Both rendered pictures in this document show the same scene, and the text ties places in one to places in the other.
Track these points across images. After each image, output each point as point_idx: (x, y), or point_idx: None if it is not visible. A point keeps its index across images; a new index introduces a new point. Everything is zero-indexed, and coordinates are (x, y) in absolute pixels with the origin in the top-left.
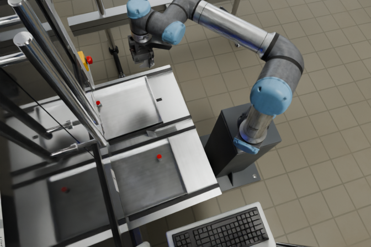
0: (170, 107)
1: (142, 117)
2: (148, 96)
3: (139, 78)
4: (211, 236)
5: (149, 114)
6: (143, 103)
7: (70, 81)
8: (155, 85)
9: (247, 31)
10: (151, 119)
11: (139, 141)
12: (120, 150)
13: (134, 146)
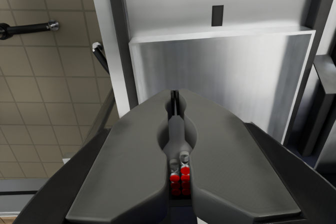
0: None
1: (250, 79)
2: (193, 47)
3: (133, 65)
4: None
5: (252, 59)
6: (211, 67)
7: None
8: (162, 12)
9: None
10: (271, 57)
11: (308, 97)
12: (309, 142)
13: (322, 116)
